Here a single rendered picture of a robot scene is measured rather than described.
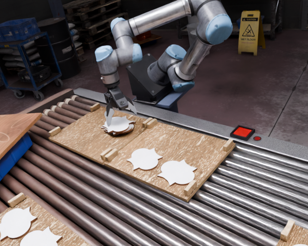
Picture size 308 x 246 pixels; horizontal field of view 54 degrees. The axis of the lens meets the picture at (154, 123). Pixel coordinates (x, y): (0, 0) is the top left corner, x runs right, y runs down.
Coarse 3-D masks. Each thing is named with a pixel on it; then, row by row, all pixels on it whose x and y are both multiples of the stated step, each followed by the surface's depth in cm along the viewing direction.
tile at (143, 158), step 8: (136, 152) 125; (144, 152) 124; (152, 152) 123; (128, 160) 121; (136, 160) 120; (144, 160) 119; (152, 160) 118; (136, 168) 116; (144, 168) 115; (152, 168) 114
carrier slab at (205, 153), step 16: (160, 128) 139; (176, 128) 137; (128, 144) 132; (144, 144) 130; (160, 144) 128; (176, 144) 126; (192, 144) 124; (208, 144) 122; (112, 160) 124; (160, 160) 119; (176, 160) 117; (192, 160) 116; (208, 160) 114; (144, 176) 112; (208, 176) 108; (176, 192) 102; (192, 192) 101
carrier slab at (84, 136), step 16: (96, 112) 164; (64, 128) 155; (80, 128) 152; (96, 128) 149; (144, 128) 141; (64, 144) 141; (80, 144) 139; (96, 144) 136; (112, 144) 134; (96, 160) 126
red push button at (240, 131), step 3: (237, 129) 129; (240, 129) 129; (243, 129) 128; (246, 129) 128; (249, 129) 128; (234, 132) 128; (237, 132) 127; (240, 132) 127; (243, 132) 127; (246, 132) 126; (249, 132) 126; (240, 135) 125; (243, 135) 125; (246, 135) 124
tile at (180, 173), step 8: (168, 168) 112; (176, 168) 112; (184, 168) 111; (192, 168) 110; (160, 176) 110; (168, 176) 109; (176, 176) 108; (184, 176) 107; (192, 176) 107; (184, 184) 104
